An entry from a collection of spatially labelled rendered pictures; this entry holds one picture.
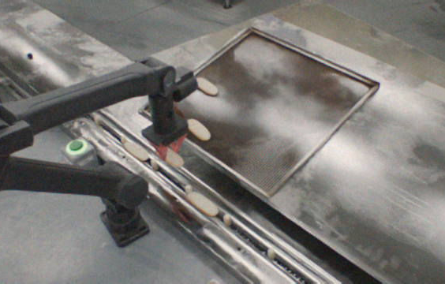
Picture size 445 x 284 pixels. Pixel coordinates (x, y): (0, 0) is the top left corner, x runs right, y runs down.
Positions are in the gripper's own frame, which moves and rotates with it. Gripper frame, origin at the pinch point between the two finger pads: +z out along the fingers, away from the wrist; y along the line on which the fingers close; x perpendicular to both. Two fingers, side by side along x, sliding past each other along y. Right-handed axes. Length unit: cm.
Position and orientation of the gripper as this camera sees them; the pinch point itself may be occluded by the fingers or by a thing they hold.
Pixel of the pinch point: (169, 154)
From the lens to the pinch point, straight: 117.6
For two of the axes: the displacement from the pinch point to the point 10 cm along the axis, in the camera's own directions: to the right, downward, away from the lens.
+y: 7.0, -5.0, 5.1
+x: -7.1, -4.6, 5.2
